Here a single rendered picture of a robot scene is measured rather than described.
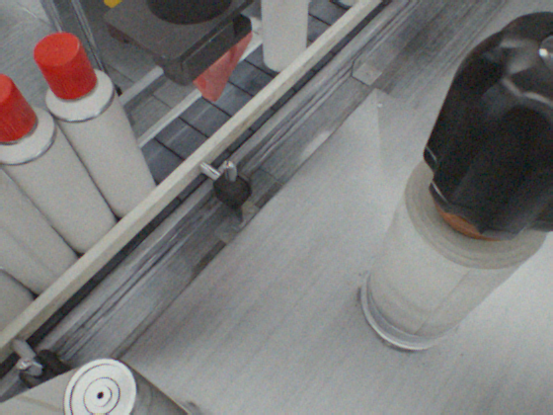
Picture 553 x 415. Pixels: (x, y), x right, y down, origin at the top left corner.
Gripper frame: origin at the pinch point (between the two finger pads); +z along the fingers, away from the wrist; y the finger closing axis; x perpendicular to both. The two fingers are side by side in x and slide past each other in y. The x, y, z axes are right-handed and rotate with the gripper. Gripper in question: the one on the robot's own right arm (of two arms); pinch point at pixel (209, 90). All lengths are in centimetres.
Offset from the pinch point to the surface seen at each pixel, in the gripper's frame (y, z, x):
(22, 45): 0.9, 18.8, 40.3
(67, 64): -8.0, -6.6, 4.4
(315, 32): 23.6, 14.0, 5.7
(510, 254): -1.6, -4.9, -24.9
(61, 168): -12.4, 0.3, 4.0
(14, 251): -19.0, 3.8, 3.8
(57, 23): -3.6, -2.2, 13.7
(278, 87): 11.0, 10.4, 1.6
